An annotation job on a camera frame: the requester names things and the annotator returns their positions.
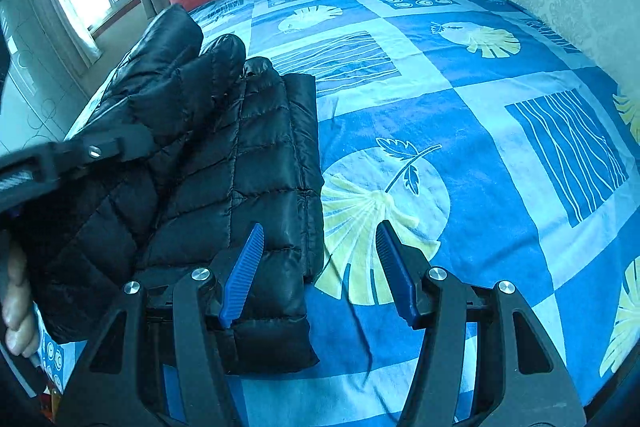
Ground black quilted puffer jacket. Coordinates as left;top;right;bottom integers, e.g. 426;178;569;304
13;5;323;374

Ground person's left hand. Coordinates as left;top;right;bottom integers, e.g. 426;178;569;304
1;239;39;359

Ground white sliding wardrobe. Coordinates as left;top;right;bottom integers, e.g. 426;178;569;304
1;0;88;153

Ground blue patterned bed sheet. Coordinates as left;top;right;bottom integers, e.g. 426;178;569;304
175;0;639;426

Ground white sheer curtain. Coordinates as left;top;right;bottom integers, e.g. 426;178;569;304
35;0;102;79

